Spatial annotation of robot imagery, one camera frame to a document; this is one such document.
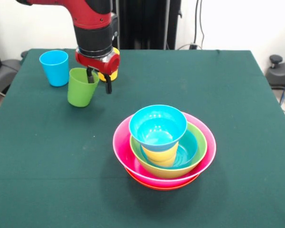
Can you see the blue cup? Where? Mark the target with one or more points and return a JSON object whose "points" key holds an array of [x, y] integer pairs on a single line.
{"points": [[52, 69]]}

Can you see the large green bowl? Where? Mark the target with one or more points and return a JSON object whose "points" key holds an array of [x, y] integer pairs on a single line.
{"points": [[161, 173]]}

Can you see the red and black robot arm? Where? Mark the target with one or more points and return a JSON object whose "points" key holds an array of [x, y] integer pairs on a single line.
{"points": [[92, 31]]}

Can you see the green cup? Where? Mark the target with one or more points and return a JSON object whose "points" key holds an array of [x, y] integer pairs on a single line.
{"points": [[79, 95]]}

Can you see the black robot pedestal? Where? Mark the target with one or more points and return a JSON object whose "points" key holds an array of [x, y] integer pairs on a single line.
{"points": [[147, 23]]}

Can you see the short yellow cup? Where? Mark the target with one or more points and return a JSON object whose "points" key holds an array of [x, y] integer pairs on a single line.
{"points": [[160, 154], [165, 163]]}

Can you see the tall yellow cup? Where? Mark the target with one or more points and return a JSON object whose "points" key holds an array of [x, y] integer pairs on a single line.
{"points": [[114, 76]]}

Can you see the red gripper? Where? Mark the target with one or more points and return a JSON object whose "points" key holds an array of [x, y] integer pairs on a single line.
{"points": [[102, 66]]}

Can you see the dark blue bowl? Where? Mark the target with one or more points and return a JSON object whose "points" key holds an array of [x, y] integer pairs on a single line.
{"points": [[188, 147]]}

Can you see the large pink bowl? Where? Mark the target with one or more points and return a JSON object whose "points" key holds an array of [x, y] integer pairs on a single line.
{"points": [[121, 147]]}

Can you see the dark green table cloth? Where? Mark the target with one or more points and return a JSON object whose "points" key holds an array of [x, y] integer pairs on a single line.
{"points": [[61, 185]]}

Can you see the orange bowl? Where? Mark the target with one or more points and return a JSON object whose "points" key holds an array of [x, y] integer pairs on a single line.
{"points": [[161, 187]]}

